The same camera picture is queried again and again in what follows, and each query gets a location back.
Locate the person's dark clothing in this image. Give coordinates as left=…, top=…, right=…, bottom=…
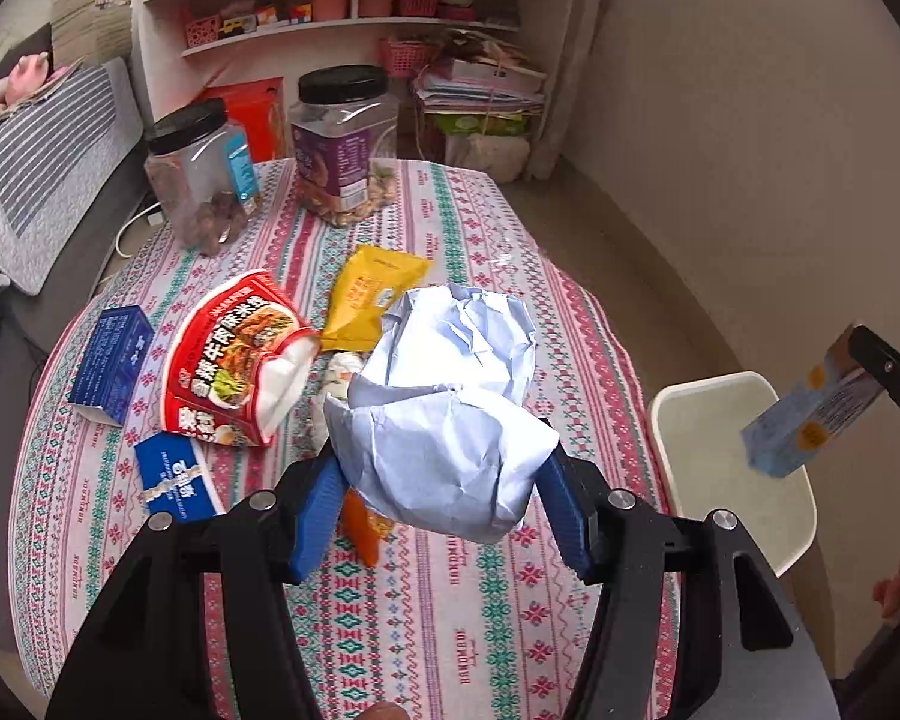
left=831, top=611, right=900, bottom=720

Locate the red instant noodle bowl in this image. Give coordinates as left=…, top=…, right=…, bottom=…
left=159, top=270, right=322, bottom=447

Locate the dark blue cardboard box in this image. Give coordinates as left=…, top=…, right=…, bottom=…
left=68, top=306, right=156, bottom=427

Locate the green and white bag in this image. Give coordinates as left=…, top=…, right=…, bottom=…
left=431, top=112, right=533, bottom=182

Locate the white trash bin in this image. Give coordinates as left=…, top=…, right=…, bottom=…
left=647, top=371, right=818, bottom=578

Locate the light blue carton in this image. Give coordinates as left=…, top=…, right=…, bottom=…
left=741, top=326, right=882, bottom=477

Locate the clear jar with purple label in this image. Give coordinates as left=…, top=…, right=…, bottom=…
left=288, top=65, right=400, bottom=228

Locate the pile of papers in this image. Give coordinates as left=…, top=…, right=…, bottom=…
left=412, top=30, right=548, bottom=121

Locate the clear jar with blue label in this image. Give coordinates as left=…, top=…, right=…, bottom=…
left=145, top=99, right=263, bottom=256

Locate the orange plastic wrapper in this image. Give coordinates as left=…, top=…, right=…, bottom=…
left=341, top=491, right=398, bottom=567

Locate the white tissue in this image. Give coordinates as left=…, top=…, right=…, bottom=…
left=322, top=352, right=366, bottom=402

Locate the patterned tablecloth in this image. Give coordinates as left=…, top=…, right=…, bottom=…
left=7, top=157, right=683, bottom=720

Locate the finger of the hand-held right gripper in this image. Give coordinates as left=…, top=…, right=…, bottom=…
left=847, top=325, right=900, bottom=451

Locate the blue and white packet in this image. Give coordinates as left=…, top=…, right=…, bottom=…
left=133, top=431, right=226, bottom=518

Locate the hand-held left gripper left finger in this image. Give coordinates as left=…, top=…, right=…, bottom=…
left=45, top=457, right=346, bottom=720

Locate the striped sofa cover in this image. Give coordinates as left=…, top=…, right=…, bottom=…
left=0, top=60, right=143, bottom=293

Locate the white cable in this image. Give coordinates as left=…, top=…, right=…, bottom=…
left=112, top=195, right=162, bottom=257

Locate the yellow snack packet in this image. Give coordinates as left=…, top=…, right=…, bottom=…
left=319, top=244, right=434, bottom=353

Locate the white paper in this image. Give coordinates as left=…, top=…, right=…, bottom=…
left=322, top=283, right=560, bottom=545

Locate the beige curtain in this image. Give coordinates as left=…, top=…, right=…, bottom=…
left=532, top=0, right=631, bottom=181

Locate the red gift box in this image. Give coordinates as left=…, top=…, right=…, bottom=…
left=195, top=77, right=286, bottom=162

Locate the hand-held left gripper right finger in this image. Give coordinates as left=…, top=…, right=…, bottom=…
left=536, top=446, right=845, bottom=720

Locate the pink plush toy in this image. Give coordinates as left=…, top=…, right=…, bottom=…
left=0, top=52, right=76, bottom=110

